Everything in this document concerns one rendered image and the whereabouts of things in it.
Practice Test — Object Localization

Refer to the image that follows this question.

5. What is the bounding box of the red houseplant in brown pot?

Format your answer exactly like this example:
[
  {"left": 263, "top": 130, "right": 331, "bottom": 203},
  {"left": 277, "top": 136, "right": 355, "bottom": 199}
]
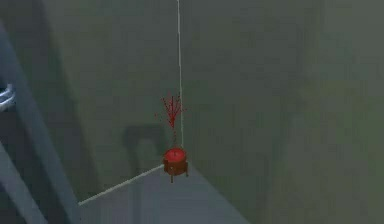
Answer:
[{"left": 155, "top": 93, "right": 190, "bottom": 184}]

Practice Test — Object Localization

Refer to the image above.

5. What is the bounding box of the silver door handle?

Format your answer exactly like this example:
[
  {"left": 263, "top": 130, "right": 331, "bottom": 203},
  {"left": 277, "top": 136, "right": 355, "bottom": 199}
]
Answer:
[{"left": 0, "top": 83, "right": 16, "bottom": 112}]

